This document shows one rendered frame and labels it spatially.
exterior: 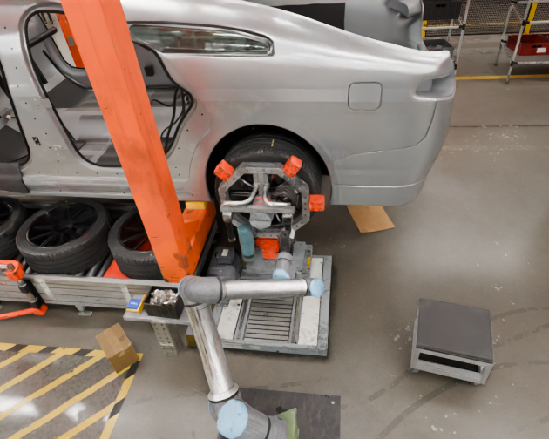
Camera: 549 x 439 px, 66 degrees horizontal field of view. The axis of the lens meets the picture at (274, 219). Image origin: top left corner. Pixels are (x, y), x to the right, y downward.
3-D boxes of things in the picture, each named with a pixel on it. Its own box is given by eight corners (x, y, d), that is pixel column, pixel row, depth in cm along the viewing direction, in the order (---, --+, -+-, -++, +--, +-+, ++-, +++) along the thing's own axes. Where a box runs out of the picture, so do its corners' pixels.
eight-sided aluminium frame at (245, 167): (310, 233, 273) (308, 162, 238) (309, 239, 269) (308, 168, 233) (229, 230, 282) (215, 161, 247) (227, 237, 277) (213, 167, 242)
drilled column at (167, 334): (183, 343, 285) (168, 304, 258) (179, 356, 278) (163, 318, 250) (169, 342, 287) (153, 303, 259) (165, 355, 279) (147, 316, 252)
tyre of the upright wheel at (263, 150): (342, 168, 268) (254, 111, 250) (342, 190, 250) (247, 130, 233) (285, 227, 308) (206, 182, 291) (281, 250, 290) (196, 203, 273)
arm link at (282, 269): (282, 290, 218) (267, 280, 215) (285, 272, 228) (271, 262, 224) (294, 282, 213) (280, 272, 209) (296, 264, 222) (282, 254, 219)
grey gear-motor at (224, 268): (249, 266, 323) (243, 233, 301) (238, 311, 292) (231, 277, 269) (227, 266, 326) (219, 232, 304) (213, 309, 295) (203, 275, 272)
